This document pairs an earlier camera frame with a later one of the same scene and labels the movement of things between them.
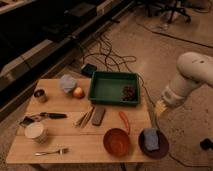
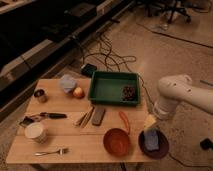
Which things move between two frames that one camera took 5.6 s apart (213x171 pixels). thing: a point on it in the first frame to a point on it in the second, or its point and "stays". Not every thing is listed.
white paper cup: x=36 y=130 stays
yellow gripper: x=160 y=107 to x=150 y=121
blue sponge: x=151 y=139 stays
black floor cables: x=113 y=61 stays
